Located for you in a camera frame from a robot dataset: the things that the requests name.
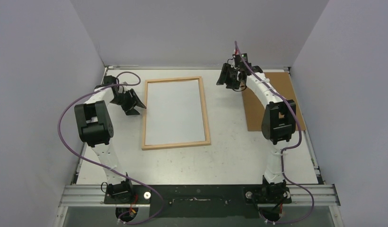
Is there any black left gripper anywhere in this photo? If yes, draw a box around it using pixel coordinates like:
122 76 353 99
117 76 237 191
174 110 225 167
110 89 145 115

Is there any colour printed photo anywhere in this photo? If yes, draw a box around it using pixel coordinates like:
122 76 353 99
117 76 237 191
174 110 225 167
145 79 207 146

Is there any brown frame backing board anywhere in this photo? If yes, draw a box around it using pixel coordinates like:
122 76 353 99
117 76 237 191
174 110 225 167
242 72 307 131

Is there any light wooden picture frame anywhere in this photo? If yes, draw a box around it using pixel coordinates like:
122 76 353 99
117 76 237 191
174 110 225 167
141 76 212 151

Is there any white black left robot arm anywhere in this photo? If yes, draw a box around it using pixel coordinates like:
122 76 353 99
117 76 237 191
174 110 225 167
74 76 146 204

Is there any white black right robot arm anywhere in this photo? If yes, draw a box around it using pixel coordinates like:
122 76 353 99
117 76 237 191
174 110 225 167
216 53 296 204

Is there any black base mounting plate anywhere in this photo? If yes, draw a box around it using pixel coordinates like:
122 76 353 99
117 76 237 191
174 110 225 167
104 184 292 221

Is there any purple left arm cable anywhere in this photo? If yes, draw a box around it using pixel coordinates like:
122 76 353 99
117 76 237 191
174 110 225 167
57 71 166 226

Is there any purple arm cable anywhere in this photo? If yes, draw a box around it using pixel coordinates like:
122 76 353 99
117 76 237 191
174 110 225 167
57 71 166 226
234 41 315 226

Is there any aluminium front extrusion rail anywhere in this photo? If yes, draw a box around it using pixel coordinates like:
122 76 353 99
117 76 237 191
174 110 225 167
57 184 341 209

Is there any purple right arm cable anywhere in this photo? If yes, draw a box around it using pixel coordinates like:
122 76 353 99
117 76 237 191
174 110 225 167
234 41 315 226

